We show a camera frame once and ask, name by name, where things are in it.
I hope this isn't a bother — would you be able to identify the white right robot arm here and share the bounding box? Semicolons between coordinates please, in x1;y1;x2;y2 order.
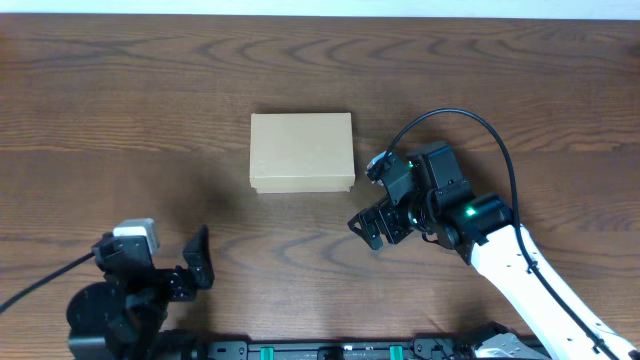
348;142;639;359

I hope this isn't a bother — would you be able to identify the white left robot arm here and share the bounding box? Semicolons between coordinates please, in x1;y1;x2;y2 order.
66;219;214;359

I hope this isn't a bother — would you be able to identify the brown cardboard box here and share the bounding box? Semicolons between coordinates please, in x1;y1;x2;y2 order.
249;113;355;194

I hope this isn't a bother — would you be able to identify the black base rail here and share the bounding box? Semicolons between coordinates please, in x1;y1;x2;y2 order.
149;322;550;360

